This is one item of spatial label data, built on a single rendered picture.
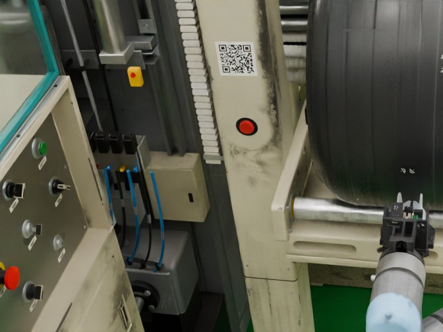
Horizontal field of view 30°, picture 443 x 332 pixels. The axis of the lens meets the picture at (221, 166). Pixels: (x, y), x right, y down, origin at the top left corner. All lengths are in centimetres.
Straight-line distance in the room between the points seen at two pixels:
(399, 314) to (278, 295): 82
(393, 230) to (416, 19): 33
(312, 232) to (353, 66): 47
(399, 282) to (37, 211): 68
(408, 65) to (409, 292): 36
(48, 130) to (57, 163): 8
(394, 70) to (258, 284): 81
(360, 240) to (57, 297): 61
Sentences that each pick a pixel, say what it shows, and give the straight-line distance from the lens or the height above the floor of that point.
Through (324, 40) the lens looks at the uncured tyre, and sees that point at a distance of 136.
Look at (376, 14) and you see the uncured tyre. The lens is 135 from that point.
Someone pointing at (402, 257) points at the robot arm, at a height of 111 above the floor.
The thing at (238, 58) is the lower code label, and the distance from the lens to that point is 159.
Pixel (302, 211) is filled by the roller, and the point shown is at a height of 91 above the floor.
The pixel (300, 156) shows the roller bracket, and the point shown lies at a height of 94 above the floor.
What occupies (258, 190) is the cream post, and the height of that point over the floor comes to 89.
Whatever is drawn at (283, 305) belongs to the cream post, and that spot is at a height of 53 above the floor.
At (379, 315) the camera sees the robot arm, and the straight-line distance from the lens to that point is 121.
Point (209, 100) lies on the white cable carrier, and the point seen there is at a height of 111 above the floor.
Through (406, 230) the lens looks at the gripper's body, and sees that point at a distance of 136.
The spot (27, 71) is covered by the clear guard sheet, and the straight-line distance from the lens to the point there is 147.
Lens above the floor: 202
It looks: 37 degrees down
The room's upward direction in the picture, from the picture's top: 10 degrees counter-clockwise
